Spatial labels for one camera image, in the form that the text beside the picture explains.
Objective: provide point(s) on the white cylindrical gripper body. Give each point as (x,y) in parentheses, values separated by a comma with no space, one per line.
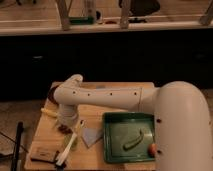
(68,115)

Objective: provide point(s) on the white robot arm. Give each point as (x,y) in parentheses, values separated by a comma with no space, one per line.
(183,133)

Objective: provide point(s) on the clear green plastic cup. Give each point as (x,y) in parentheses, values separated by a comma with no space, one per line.
(70,140)

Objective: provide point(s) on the yellow banana toy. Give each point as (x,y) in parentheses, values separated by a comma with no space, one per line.
(49,112)

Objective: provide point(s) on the dark red small toy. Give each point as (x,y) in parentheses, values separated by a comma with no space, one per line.
(64,129)

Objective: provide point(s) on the dark red bowl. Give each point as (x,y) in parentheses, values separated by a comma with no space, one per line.
(50,94)

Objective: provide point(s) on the grey folded cloth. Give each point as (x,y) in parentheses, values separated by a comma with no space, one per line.
(90,136)

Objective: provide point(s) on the small wooden block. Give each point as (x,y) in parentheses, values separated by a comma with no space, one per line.
(43,154)

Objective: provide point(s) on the black pole beside table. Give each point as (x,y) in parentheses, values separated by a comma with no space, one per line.
(16,149)

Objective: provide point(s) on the green plastic tray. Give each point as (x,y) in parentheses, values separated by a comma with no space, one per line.
(122,127)

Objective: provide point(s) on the green pickle toy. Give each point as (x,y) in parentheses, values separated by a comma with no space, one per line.
(131,144)

